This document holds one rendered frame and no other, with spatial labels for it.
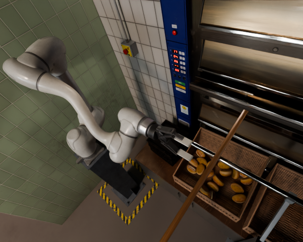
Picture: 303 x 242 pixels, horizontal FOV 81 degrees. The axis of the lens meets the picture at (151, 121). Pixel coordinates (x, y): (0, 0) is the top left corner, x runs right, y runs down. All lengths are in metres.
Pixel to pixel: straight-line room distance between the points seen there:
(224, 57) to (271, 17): 0.29
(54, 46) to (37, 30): 0.39
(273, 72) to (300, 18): 0.25
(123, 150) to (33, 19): 1.00
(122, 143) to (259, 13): 0.81
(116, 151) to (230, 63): 0.76
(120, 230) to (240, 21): 2.16
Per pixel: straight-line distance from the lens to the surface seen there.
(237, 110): 1.32
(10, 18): 1.42
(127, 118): 0.88
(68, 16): 1.55
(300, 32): 0.92
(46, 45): 1.08
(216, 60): 1.12
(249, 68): 1.07
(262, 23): 0.94
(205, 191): 1.58
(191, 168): 1.65
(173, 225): 0.99
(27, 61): 1.03
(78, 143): 1.34
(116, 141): 0.89
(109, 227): 2.38
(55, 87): 0.95
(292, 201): 1.13
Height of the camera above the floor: 2.18
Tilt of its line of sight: 52 degrees down
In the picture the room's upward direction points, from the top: 19 degrees counter-clockwise
